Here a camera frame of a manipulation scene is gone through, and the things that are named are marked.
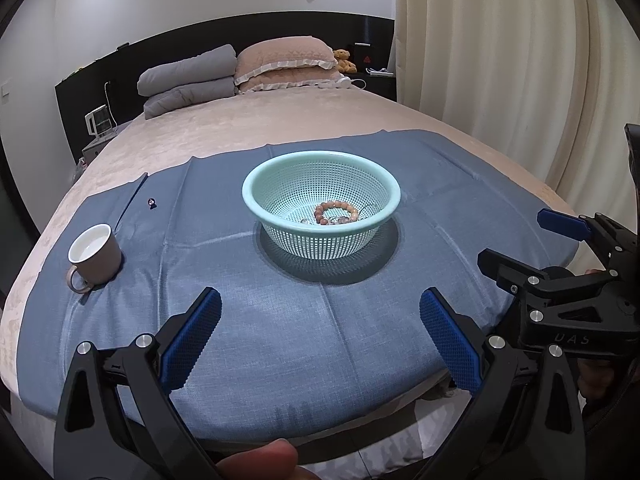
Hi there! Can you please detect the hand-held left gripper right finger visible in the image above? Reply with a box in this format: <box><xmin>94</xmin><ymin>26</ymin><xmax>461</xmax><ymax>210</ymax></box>
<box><xmin>419</xmin><ymin>287</ymin><xmax>587</xmax><ymax>480</ymax></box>

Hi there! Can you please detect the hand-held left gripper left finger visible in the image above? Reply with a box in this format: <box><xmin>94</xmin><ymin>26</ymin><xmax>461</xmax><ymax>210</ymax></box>
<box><xmin>52</xmin><ymin>287</ymin><xmax>223</xmax><ymax>480</ymax></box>

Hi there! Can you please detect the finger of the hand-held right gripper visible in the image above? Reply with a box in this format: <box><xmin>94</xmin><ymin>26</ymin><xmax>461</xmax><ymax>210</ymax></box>
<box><xmin>536</xmin><ymin>208</ymin><xmax>640</xmax><ymax>281</ymax></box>
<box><xmin>476</xmin><ymin>247</ymin><xmax>640</xmax><ymax>351</ymax></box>

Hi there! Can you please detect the mint green plastic basket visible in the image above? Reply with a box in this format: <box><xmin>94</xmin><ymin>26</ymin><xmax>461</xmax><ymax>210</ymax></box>
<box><xmin>242</xmin><ymin>150</ymin><xmax>402</xmax><ymax>260</ymax></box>

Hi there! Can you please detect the orange bead bracelet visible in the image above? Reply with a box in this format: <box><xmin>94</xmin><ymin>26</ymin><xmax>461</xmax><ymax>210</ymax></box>
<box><xmin>313</xmin><ymin>201</ymin><xmax>361</xmax><ymax>226</ymax></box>

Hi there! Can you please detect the person's right hand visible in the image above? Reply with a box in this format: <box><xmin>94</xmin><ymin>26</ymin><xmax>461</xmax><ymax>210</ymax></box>
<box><xmin>575</xmin><ymin>357</ymin><xmax>621</xmax><ymax>403</ymax></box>

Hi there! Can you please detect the person's left hand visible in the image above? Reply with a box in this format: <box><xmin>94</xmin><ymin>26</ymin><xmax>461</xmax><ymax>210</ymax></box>
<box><xmin>215</xmin><ymin>438</ymin><xmax>321</xmax><ymax>480</ymax></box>

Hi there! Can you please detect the blue cloth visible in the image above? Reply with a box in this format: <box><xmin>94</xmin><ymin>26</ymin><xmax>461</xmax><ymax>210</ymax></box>
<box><xmin>10</xmin><ymin>129</ymin><xmax>573</xmax><ymax>453</ymax></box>

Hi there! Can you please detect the beige ceramic cup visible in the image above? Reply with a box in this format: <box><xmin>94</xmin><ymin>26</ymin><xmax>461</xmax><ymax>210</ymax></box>
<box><xmin>66</xmin><ymin>223</ymin><xmax>123</xmax><ymax>294</ymax></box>

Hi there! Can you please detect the dark thin stick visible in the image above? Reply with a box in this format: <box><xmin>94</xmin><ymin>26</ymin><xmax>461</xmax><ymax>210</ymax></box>
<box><xmin>114</xmin><ymin>172</ymin><xmax>149</xmax><ymax>233</ymax></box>

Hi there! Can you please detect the cream curtain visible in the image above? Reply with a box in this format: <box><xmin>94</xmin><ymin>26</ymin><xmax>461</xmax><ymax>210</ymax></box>
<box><xmin>392</xmin><ymin>0</ymin><xmax>640</xmax><ymax>221</ymax></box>

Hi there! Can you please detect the grey nightstand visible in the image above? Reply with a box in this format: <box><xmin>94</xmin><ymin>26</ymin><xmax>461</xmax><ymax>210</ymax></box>
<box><xmin>77</xmin><ymin>130</ymin><xmax>123</xmax><ymax>166</ymax></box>

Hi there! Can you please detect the grey pillow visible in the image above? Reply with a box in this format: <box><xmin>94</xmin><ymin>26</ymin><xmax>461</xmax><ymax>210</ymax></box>
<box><xmin>143</xmin><ymin>82</ymin><xmax>238</xmax><ymax>121</ymax></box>
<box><xmin>137</xmin><ymin>44</ymin><xmax>238</xmax><ymax>97</ymax></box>

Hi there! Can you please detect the white round charger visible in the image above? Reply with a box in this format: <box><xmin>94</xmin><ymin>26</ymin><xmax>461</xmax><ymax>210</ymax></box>
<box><xmin>320</xmin><ymin>76</ymin><xmax>368</xmax><ymax>91</ymax></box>

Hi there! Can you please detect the brown teddy bear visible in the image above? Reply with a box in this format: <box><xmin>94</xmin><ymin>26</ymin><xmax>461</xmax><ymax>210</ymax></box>
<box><xmin>332</xmin><ymin>49</ymin><xmax>358</xmax><ymax>74</ymax></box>

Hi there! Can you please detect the pink frilled pillow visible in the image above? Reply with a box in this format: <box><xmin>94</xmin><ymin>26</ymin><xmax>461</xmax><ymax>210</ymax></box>
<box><xmin>235</xmin><ymin>36</ymin><xmax>338</xmax><ymax>86</ymax></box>
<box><xmin>237</xmin><ymin>67</ymin><xmax>346</xmax><ymax>95</ymax></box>

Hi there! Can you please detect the black headboard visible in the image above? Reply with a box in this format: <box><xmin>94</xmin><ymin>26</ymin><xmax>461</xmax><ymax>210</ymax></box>
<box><xmin>54</xmin><ymin>11</ymin><xmax>398</xmax><ymax>161</ymax></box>

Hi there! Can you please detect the white charger cable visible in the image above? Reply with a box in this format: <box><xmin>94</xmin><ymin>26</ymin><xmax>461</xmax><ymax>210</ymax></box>
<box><xmin>102</xmin><ymin>80</ymin><xmax>118</xmax><ymax>128</ymax></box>

